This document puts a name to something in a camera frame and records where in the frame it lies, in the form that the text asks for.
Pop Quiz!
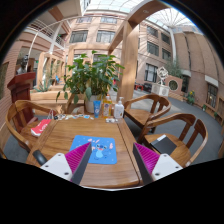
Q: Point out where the wooden chair right near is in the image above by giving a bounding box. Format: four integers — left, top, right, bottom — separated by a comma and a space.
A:
137, 113, 208, 167

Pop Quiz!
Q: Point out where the green potted plant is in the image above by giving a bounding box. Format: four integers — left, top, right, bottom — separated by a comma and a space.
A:
62, 53, 124, 112

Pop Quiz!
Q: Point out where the wooden chair behind table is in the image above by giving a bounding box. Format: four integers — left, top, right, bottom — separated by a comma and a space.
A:
64, 94, 85, 114

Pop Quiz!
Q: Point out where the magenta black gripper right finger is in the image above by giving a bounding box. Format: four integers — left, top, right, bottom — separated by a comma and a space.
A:
133, 143, 182, 185

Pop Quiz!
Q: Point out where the wooden chair right far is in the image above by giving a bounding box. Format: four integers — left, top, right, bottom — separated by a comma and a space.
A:
124, 93, 171, 128

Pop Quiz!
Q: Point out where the wooden chair left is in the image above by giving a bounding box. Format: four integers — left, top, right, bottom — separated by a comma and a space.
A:
5, 100, 58, 151

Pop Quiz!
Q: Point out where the red white book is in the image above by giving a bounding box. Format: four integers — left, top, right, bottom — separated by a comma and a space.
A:
31, 119, 50, 137

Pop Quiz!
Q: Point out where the white pump sanitizer bottle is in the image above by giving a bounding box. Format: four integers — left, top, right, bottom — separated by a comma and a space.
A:
114, 98, 124, 119

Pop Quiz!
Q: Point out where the black notebook on chair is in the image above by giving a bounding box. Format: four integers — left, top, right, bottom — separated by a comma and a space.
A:
151, 135, 176, 154

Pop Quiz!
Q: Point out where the blue cartoon mouse pad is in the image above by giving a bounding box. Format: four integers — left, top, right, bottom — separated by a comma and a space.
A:
70, 135, 117, 165

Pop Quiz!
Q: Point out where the yellow orange bottle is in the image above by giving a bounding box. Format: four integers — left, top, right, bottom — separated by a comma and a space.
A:
103, 95, 112, 117

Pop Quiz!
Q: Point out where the dark red wooden podium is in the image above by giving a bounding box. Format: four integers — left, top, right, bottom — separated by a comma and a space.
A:
6, 71, 39, 134

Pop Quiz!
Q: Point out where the white abstract sculpture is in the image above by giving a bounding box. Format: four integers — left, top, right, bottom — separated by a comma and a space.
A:
151, 67, 170, 97

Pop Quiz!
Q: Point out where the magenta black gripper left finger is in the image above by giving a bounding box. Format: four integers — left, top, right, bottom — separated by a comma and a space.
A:
41, 143, 92, 185

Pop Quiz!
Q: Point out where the blue tube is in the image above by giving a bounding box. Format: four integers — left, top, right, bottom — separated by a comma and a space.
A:
93, 100, 101, 118

